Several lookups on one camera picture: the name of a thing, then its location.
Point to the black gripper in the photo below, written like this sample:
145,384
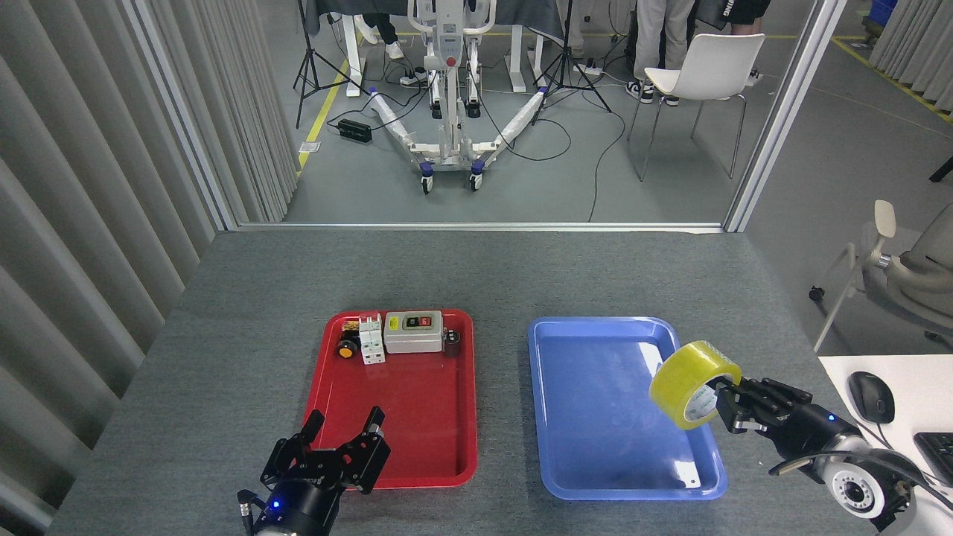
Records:
298,514
811,432

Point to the yellow tape roll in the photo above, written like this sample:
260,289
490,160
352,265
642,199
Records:
685,376

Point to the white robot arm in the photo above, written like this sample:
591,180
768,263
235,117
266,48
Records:
856,491

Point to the black computer mouse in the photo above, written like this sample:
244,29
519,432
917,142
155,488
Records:
871,398

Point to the red plastic tray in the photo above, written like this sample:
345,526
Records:
424,417

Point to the yellow push button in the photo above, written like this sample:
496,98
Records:
346,350

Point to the white circuit breaker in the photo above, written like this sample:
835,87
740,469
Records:
372,342

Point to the white desk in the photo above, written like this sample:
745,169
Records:
904,372

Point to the blue plastic tray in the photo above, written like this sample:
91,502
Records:
595,417

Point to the dark red cylindrical knob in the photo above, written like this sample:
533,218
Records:
452,344

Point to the black keyboard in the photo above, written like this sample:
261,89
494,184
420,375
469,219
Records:
938,454

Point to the grey office chair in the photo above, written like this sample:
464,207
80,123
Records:
923,283

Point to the black power adapter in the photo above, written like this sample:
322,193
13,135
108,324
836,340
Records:
354,131

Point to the white chair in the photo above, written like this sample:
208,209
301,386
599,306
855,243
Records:
707,71

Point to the white wheeled stand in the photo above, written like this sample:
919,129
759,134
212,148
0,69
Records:
450,141

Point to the person in light trousers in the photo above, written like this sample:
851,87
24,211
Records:
655,37

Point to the white power strip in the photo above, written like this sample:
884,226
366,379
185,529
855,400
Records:
413,77

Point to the person in black shorts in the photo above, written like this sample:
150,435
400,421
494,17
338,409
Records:
748,11

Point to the black tripod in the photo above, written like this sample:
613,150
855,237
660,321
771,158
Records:
307,59
567,52

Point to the person with white shoes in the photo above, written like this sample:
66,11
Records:
387,33

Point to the grey push button switch box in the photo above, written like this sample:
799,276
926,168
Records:
413,339

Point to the silver frame rail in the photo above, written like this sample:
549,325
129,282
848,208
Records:
484,226

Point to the silver frame post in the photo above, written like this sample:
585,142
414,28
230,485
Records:
182,112
785,112

